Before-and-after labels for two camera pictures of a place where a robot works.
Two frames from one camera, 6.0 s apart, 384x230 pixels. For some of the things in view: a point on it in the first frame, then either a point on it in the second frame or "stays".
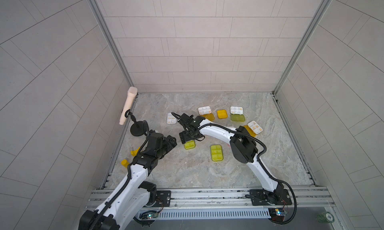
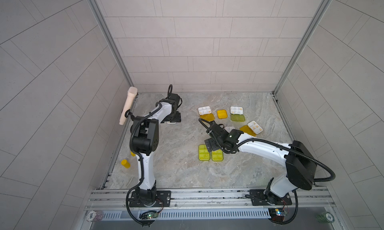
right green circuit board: (277, 214) stays
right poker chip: (326, 217) stays
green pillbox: (216, 152) stays
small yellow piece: (125, 162) stays
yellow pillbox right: (253, 128) stays
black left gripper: (169, 146) -> (177, 117)
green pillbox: (189, 145) -> (203, 153)
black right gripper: (185, 136) -> (211, 146)
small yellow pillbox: (222, 114) stays
